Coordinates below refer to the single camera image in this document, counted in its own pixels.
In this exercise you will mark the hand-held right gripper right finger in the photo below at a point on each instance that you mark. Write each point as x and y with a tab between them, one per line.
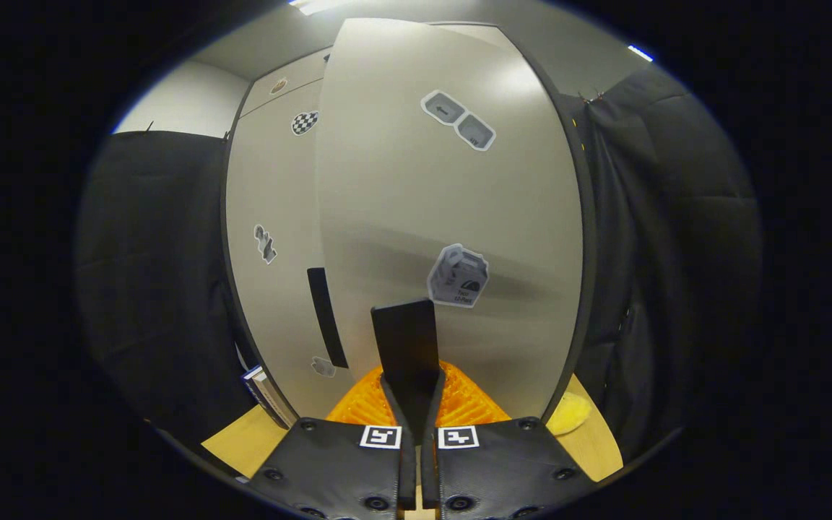
429	469

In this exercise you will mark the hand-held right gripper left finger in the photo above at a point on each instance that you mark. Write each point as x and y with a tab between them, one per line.
407	469

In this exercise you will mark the grey double-door shoe cabinet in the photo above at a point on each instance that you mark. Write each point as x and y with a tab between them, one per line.
590	238

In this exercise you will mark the grey cabinet door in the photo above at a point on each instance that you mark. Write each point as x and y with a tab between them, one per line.
401	180
271	188

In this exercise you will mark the grey cabinet drawer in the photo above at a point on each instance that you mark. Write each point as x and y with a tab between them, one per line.
293	76

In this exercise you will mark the yellow soft lump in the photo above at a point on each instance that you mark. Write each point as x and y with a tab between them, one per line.
569	415

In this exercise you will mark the black backdrop cloth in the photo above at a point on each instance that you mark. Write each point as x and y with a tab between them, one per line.
156	253

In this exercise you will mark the metal cloth clip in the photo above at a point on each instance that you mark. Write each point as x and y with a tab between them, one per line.
591	95

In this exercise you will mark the small ceiling light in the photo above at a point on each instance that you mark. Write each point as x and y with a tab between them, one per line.
640	53

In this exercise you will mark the large ceiling light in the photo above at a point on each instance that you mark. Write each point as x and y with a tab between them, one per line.
315	4

